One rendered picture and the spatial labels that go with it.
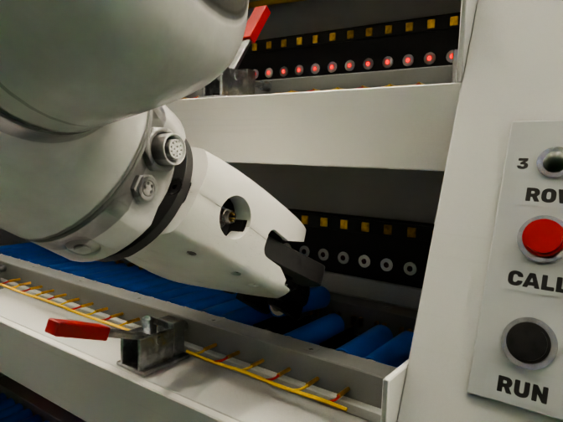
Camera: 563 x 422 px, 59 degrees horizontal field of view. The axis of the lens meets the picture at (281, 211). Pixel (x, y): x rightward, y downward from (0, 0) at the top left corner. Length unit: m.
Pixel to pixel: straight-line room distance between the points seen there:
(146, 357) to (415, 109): 0.22
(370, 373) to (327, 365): 0.03
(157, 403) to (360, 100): 0.21
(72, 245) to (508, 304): 0.18
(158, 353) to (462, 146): 0.23
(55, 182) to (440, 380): 0.17
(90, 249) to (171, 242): 0.04
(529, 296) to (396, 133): 0.11
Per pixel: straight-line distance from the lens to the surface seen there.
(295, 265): 0.28
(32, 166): 0.18
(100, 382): 0.37
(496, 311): 0.23
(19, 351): 0.45
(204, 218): 0.22
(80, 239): 0.21
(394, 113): 0.28
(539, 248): 0.23
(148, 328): 0.35
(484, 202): 0.24
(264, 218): 0.25
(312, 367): 0.31
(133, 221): 0.21
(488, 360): 0.23
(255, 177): 0.57
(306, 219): 0.46
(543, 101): 0.26
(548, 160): 0.24
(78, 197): 0.20
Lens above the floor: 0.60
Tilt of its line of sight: 11 degrees up
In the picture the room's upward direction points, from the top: 14 degrees clockwise
